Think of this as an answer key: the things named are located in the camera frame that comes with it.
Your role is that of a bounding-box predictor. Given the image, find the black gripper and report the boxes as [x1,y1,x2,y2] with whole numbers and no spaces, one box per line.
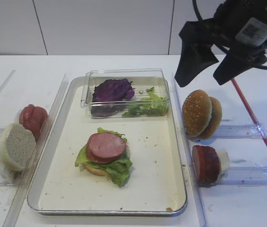
[174,18,267,87]

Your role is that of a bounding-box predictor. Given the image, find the purple cabbage leaf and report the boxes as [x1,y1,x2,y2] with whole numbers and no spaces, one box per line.
[92,79,135,102]

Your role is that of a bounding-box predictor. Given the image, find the metal baking tray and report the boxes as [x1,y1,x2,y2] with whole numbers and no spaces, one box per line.
[27,77,187,216]

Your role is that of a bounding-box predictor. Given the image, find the sesame bun front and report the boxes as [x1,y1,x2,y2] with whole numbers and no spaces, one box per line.
[182,90,212,137]

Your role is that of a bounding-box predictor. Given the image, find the bottom bun on tray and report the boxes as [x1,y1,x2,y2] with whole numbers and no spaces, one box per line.
[83,141,131,176]

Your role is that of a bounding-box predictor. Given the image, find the white pusher block lower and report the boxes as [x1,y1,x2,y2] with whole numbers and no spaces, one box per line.
[216,149,230,175]

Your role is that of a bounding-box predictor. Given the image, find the black cable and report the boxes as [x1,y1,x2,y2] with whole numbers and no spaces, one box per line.
[192,0,267,71]

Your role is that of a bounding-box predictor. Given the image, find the clear rail left of tray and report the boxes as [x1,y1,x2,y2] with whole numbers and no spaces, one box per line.
[2,73,70,227]

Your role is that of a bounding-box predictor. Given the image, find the clear channel upper right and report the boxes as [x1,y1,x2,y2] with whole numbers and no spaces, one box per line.
[187,124,267,141]

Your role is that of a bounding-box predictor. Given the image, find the red plastic rail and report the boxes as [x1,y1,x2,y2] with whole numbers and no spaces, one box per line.
[231,79,267,148]

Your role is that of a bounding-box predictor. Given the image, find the green lettuce in container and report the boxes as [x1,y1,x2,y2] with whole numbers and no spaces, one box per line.
[122,87,168,117]

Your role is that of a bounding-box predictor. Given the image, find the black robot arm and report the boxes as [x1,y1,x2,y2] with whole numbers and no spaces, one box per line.
[174,0,267,87]

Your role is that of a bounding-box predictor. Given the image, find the stack of tomato slices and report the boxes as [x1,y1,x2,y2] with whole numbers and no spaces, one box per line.
[19,104,48,141]

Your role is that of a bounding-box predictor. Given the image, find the white bread bun half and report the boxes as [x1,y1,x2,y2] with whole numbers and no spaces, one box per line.
[0,122,36,172]

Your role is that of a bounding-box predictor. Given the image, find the clear channel lower right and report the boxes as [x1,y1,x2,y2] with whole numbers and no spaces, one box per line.
[201,166,267,187]

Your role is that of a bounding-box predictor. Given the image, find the sesame bun rear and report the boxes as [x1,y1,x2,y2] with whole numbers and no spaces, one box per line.
[198,96,223,140]

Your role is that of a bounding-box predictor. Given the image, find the pink meat slice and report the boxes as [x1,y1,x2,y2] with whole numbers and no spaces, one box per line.
[88,132,126,153]

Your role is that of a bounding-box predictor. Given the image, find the sesame bun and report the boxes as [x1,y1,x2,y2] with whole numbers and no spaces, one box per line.
[182,90,212,137]
[198,96,223,140]

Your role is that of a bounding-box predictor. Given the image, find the stack of dark meat slices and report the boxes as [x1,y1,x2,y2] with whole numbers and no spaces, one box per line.
[192,145,221,183]

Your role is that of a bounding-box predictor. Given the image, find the green lettuce leaf on bun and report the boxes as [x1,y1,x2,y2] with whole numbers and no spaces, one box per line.
[74,127,133,187]

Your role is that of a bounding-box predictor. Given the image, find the clear plastic container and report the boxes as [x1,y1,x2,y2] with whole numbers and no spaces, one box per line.
[81,69,170,118]

